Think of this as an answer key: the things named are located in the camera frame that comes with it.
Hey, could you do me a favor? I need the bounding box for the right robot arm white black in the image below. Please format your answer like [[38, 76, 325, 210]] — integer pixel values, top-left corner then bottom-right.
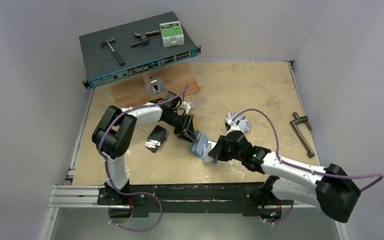
[[208, 130, 361, 223]]

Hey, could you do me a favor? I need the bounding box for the aluminium frame rail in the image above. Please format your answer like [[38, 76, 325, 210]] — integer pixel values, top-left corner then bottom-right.
[[46, 158, 349, 240]]

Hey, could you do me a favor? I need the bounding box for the silver VIP credit card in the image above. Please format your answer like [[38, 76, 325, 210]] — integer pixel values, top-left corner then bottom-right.
[[204, 140, 217, 153]]

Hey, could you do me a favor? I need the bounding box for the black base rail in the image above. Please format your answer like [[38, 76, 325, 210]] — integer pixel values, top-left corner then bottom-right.
[[97, 182, 292, 220]]

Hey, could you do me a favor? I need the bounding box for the white green electrical module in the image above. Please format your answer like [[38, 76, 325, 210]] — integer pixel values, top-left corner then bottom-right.
[[159, 21, 185, 48]]

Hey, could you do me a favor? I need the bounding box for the network switch grey teal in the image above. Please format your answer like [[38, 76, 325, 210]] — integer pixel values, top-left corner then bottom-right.
[[79, 11, 202, 89]]

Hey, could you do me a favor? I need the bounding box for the bronze door handle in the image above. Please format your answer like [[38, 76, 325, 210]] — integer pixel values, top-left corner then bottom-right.
[[130, 30, 161, 48]]

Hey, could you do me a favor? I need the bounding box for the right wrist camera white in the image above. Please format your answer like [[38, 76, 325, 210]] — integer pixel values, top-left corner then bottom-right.
[[225, 119, 242, 134]]

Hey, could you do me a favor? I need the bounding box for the metal stand bracket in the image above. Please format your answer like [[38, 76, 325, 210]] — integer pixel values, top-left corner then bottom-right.
[[141, 71, 167, 97]]

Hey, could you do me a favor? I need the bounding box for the wooden board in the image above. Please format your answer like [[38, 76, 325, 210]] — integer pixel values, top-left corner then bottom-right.
[[110, 63, 200, 108]]

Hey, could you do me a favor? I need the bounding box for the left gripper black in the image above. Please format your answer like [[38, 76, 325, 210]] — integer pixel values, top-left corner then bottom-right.
[[163, 112, 197, 144]]

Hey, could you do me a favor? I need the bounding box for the blue card holder wallet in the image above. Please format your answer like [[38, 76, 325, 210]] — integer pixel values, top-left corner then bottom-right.
[[189, 130, 217, 164]]

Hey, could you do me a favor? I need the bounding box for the metal door lever handle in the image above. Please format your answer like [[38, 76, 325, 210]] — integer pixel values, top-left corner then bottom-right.
[[289, 111, 316, 158]]

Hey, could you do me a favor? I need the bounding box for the black credit card stack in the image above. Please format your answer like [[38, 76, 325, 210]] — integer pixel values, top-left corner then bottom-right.
[[145, 125, 167, 153]]

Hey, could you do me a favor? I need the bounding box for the small hammer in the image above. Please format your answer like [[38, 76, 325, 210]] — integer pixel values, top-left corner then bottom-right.
[[100, 37, 125, 66]]

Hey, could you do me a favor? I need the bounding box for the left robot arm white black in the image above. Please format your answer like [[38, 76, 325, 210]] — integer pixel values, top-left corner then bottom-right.
[[91, 91, 198, 205]]

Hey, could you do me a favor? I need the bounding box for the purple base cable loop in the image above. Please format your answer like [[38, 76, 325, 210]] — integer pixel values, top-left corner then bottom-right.
[[107, 193, 164, 233]]

